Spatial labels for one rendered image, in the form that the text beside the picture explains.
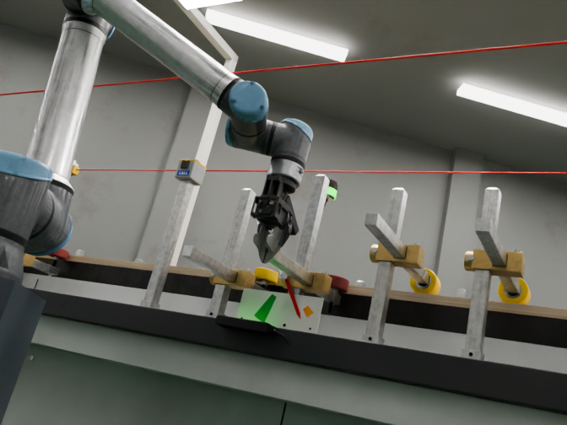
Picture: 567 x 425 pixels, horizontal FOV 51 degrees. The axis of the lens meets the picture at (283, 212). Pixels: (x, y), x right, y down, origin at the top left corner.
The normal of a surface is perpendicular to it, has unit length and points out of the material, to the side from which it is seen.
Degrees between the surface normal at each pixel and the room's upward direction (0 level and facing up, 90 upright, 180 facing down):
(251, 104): 92
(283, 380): 90
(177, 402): 90
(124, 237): 90
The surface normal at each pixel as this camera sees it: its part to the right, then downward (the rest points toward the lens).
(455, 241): 0.15, -0.29
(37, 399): -0.44, -0.39
